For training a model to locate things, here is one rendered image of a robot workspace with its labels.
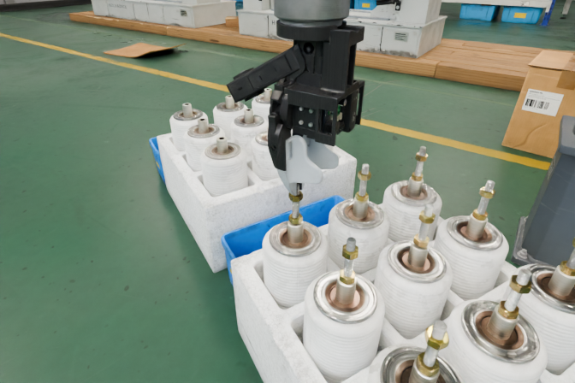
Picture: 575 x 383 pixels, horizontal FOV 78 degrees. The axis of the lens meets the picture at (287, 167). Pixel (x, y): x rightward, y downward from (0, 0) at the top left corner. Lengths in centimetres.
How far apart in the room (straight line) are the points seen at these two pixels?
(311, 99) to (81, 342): 62
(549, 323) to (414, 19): 210
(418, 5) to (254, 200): 191
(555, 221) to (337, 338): 61
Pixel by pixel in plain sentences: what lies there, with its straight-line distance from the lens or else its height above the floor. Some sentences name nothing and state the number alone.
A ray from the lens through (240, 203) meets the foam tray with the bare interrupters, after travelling 75.
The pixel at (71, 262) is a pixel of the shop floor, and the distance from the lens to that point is 98.
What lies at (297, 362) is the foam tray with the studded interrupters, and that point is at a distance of 49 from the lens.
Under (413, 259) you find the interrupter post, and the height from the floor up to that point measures 26.
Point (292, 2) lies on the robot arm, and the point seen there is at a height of 57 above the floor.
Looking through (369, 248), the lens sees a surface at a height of 22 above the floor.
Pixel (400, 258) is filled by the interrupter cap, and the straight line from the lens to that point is 52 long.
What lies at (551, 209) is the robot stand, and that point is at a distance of 93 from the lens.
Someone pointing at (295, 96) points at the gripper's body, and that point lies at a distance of 38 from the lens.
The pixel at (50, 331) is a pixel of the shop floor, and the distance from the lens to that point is 86.
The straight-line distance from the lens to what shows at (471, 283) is 60.
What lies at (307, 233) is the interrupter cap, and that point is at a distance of 53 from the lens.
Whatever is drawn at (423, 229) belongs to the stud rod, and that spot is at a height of 31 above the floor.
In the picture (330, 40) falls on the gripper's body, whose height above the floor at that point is 53.
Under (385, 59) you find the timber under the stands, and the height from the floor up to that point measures 7.
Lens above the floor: 60
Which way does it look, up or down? 30 degrees down
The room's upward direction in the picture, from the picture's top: straight up
